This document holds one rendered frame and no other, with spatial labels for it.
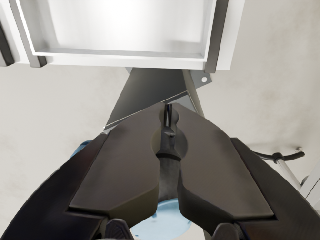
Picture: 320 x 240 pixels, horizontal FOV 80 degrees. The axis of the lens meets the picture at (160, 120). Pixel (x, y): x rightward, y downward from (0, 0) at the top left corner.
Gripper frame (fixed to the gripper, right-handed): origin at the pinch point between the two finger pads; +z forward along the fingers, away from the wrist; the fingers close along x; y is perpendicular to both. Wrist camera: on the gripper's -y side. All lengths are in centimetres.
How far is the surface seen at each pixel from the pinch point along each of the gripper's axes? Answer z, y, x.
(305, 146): 110, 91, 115
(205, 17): 21.4, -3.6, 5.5
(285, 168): 86, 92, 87
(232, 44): 21.6, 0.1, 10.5
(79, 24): 21.3, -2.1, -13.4
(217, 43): 19.6, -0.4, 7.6
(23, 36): 19.6, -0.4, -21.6
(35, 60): 19.5, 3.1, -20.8
